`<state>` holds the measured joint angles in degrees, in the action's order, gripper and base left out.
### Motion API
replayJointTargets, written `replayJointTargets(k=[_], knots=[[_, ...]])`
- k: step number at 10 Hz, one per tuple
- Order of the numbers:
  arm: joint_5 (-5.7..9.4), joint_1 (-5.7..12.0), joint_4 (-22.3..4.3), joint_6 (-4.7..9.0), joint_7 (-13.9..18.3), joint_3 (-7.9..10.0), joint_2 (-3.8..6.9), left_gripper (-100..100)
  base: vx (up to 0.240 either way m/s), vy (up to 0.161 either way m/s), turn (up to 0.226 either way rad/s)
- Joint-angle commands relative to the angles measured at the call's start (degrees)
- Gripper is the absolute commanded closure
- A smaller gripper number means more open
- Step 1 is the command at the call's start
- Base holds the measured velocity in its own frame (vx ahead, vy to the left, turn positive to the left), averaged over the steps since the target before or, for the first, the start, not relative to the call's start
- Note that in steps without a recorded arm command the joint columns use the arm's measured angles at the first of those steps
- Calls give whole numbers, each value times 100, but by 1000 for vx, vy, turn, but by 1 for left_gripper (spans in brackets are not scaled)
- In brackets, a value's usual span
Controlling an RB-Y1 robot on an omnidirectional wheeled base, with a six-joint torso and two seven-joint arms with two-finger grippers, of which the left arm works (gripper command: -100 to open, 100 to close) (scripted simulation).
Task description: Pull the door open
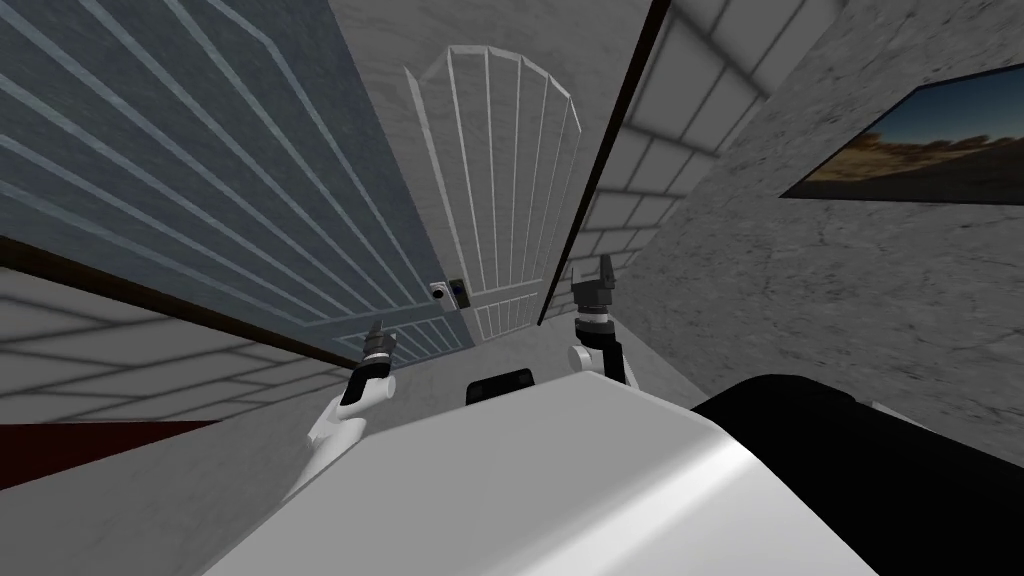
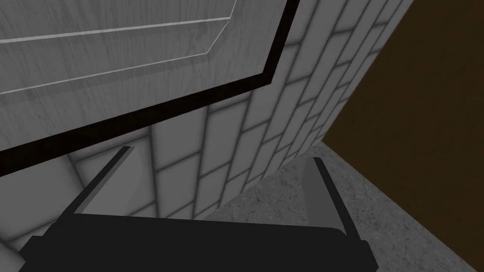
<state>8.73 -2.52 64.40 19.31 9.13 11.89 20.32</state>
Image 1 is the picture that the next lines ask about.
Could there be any landscape picture in black frame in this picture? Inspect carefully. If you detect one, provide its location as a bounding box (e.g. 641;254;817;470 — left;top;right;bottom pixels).
778;67;1024;207

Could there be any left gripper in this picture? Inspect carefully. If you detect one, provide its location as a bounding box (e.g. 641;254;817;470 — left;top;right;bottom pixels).
363;321;400;361

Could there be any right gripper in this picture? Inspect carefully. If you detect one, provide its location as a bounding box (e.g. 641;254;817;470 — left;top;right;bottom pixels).
570;253;618;315

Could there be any white arched panelled door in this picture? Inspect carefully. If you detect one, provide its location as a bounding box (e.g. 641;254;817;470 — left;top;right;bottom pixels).
403;45;586;342

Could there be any silver and black door handle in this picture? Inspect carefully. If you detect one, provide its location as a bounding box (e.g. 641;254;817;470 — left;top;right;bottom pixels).
428;277;473;311

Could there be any blue-grey panelled door leaf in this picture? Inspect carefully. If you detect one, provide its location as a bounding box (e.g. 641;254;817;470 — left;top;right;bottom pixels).
0;0;478;372

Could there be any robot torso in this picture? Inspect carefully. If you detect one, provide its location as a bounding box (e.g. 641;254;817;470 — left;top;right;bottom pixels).
203;368;881;576

